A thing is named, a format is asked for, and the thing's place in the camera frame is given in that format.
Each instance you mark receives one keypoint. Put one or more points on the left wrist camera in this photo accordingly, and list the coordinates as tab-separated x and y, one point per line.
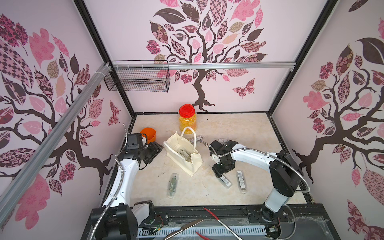
135	142

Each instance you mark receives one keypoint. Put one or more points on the cream canvas tote bag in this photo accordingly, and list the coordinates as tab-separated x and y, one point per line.
176	141

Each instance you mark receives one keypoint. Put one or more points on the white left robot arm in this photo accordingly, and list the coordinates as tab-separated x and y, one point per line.
116	219

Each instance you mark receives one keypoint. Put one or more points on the black wire basket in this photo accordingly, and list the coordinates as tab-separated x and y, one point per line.
139	76

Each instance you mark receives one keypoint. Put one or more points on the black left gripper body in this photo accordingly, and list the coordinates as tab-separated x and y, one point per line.
151	152

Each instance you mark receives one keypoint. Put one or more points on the aluminium rail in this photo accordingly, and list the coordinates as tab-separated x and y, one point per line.
205	66
23	180

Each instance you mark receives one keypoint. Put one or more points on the orange plastic cup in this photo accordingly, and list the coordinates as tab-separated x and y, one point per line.
150	133

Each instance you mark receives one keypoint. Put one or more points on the aluminium rail back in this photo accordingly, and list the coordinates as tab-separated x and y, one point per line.
205	66

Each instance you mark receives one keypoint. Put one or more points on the green compass set case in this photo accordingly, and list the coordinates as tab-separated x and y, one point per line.
172	185

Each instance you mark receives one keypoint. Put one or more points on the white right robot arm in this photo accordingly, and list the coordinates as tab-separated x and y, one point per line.
287	177

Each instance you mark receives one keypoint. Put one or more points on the aluminium rail left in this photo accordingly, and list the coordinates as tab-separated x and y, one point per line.
23	180

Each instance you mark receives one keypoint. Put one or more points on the white slotted cable duct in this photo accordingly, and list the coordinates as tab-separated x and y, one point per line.
215	231

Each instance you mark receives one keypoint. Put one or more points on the compass set case red label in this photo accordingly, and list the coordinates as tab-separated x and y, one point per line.
187	158

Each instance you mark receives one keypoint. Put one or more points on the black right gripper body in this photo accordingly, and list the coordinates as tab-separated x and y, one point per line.
221	162

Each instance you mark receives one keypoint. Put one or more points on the red-lid jar yellow flakes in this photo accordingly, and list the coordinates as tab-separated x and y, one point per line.
187	117

